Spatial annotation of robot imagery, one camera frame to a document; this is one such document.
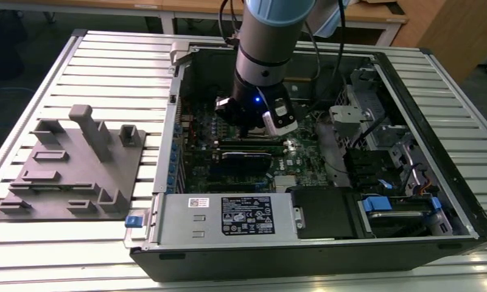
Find coloured power wires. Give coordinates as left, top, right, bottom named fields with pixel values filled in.
left=413, top=178, right=437, bottom=196

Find grey flat support bar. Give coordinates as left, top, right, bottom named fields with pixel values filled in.
left=314, top=120, right=353, bottom=188

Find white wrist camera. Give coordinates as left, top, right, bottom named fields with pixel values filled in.
left=262, top=105, right=300, bottom=137

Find silver chipset heatsink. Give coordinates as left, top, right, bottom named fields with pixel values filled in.
left=274, top=175, right=300, bottom=188

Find black fan housing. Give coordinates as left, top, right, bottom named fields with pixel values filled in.
left=344, top=148, right=400, bottom=188

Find silver perforated drive cage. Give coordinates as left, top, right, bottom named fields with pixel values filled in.
left=336, top=68, right=392, bottom=147

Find silver metal bracket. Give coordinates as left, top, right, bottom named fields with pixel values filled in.
left=329, top=105, right=373, bottom=133

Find hard disk in blue carrier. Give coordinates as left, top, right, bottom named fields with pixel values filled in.
left=361, top=196, right=444, bottom=238

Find grey parts rack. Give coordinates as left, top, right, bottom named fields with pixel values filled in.
left=0, top=104, right=149, bottom=220

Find black graphics card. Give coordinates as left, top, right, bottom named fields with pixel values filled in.
left=221, top=150, right=274, bottom=179

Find black PC case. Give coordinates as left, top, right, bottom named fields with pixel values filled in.
left=123, top=41, right=487, bottom=282

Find black office chair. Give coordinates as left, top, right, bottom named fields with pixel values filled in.
left=0, top=9, right=30, bottom=82

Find wooden cabinet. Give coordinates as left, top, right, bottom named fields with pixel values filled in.
left=392, top=0, right=487, bottom=85

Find silver power supply unit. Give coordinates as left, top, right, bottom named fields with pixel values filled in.
left=157, top=193, right=300, bottom=245

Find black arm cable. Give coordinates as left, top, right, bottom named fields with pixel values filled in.
left=302, top=0, right=349, bottom=103

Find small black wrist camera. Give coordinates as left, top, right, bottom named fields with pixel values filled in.
left=214, top=96, right=235, bottom=115

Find grey plastic case hinge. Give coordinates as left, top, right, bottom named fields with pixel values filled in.
left=170, top=41, right=197, bottom=66

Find wooden desk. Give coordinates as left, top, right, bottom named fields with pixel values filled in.
left=0, top=0, right=410, bottom=46

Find thick black cable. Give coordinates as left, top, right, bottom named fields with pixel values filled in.
left=312, top=65, right=348, bottom=102

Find green motherboard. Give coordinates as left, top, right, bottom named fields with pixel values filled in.
left=178, top=102, right=345, bottom=195

